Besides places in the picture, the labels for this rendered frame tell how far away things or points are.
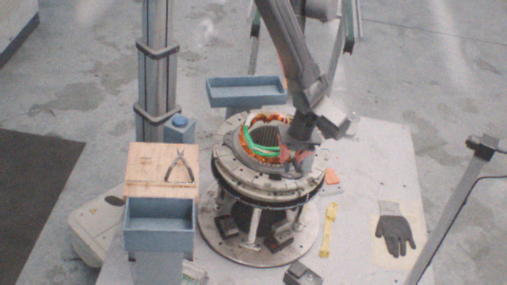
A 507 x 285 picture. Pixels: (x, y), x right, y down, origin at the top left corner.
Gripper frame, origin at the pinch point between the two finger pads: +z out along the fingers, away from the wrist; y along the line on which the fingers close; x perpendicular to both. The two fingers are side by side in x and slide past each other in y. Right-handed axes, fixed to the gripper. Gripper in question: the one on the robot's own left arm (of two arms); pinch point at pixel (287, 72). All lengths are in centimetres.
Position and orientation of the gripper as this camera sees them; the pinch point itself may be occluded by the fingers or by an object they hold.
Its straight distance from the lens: 135.8
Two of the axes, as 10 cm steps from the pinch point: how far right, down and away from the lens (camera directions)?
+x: -9.8, -1.6, 1.1
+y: 1.6, -3.4, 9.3
